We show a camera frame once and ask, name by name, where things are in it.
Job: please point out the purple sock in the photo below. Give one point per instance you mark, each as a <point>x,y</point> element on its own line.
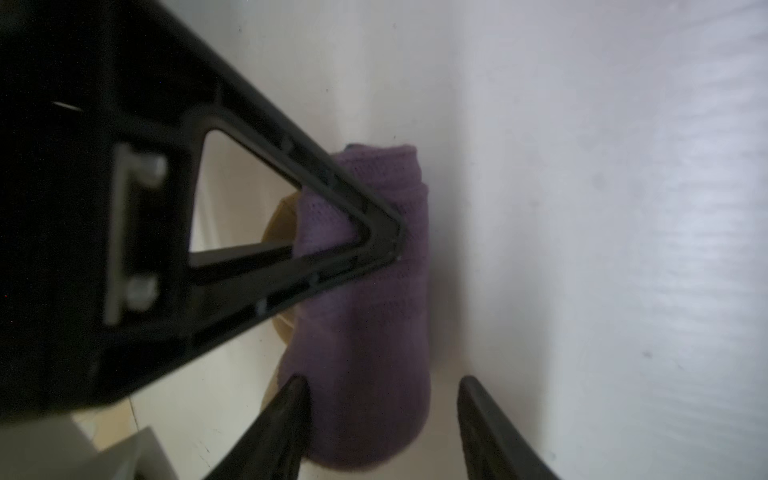
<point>363,347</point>

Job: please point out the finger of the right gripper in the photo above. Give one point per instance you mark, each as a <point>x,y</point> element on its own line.
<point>105,107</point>

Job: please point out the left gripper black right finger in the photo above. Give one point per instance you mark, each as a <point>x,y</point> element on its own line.
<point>493,448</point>

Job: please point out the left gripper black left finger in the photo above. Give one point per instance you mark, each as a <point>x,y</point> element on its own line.
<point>272,448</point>

